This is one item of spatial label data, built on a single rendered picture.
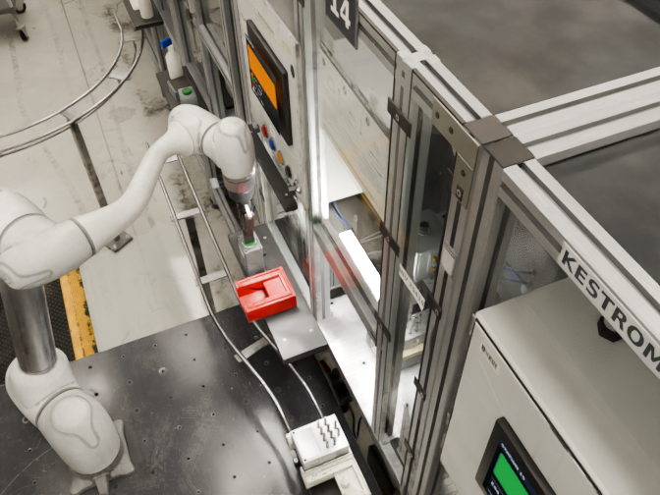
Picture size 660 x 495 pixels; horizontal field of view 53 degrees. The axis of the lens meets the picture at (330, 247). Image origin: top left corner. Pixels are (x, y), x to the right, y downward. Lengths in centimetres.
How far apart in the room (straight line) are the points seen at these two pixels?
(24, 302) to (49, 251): 30
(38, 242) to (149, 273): 191
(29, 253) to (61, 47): 384
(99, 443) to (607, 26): 156
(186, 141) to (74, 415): 78
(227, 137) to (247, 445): 91
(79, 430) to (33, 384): 19
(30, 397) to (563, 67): 159
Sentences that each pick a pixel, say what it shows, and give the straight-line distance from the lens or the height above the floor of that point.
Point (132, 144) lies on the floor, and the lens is 419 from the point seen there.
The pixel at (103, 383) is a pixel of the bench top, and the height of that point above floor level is 68.
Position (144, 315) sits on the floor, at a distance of 326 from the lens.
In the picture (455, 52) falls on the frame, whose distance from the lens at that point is 100.
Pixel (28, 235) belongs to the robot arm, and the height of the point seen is 150.
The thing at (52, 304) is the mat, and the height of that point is 1.
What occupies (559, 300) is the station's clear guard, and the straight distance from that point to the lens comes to 81.
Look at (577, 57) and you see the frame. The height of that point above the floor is 201.
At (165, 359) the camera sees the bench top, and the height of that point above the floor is 68.
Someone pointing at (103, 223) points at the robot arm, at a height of 146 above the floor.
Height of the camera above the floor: 253
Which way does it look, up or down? 48 degrees down
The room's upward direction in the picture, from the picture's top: 1 degrees counter-clockwise
